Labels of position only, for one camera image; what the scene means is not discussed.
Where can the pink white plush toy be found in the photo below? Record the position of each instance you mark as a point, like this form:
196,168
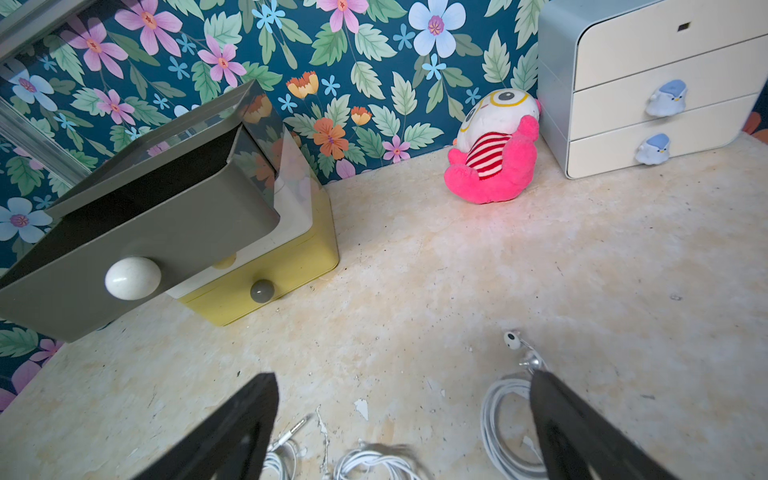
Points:
494,156

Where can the three-tier colored drawer cabinet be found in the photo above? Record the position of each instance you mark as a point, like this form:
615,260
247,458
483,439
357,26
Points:
290,183

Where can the upper blue bird knob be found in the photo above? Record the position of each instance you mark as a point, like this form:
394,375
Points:
668,100

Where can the lower blue bird knob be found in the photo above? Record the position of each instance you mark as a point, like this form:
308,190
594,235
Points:
654,150

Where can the white wired earphones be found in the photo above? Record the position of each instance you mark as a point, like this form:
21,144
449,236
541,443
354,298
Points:
282,455
506,421
398,461

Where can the white blue mini drawer cabinet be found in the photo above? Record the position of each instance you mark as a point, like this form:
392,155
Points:
600,62

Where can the white wired earphones right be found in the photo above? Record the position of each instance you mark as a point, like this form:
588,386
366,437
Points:
506,421

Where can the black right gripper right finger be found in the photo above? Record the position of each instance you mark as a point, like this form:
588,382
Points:
577,442

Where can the white wired earphones left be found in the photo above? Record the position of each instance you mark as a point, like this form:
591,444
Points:
282,455

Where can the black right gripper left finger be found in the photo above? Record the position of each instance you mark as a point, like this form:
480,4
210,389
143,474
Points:
231,443

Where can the white wired earphones middle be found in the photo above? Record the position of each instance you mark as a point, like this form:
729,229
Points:
398,461

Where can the aluminium corner post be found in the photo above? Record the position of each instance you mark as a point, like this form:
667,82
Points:
23,24

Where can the blue bird knob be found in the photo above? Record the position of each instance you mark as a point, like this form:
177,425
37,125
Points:
654,150
668,100

